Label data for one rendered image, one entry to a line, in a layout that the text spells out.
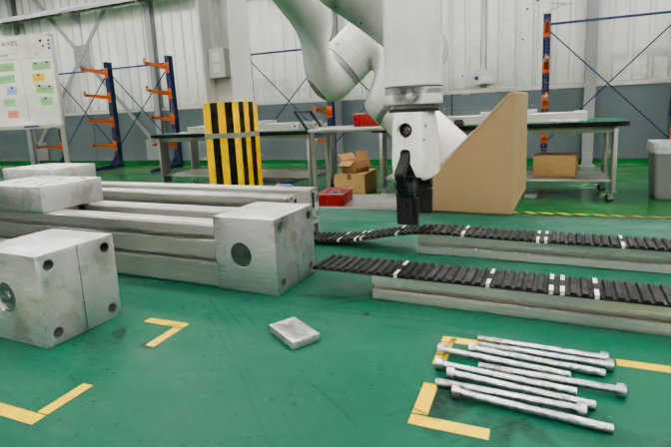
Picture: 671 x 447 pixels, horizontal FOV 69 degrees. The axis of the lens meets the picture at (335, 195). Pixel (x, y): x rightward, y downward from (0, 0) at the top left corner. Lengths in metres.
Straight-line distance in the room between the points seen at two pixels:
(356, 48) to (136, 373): 0.91
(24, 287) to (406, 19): 0.55
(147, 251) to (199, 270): 0.10
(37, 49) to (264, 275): 5.81
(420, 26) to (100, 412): 0.57
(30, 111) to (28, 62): 0.52
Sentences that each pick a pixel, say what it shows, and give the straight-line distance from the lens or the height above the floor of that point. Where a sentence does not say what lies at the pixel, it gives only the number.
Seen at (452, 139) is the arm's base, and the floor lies 0.92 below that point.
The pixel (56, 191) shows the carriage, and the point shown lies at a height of 0.89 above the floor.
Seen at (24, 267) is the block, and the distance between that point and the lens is 0.56.
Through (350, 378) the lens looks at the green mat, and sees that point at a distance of 0.43.
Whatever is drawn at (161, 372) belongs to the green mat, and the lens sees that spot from 0.48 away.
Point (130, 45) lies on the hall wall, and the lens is 11.54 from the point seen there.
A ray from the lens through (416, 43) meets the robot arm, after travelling 0.70.
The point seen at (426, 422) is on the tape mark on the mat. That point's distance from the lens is 0.38.
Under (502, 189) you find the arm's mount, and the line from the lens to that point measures 1.01.
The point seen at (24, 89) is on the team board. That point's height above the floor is 1.38.
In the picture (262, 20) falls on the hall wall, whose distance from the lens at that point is 9.62.
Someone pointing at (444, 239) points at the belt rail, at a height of 0.80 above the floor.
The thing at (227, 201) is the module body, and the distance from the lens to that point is 0.85.
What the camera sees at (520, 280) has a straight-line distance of 0.55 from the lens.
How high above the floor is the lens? 1.00
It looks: 10 degrees down
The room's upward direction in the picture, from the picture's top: 3 degrees counter-clockwise
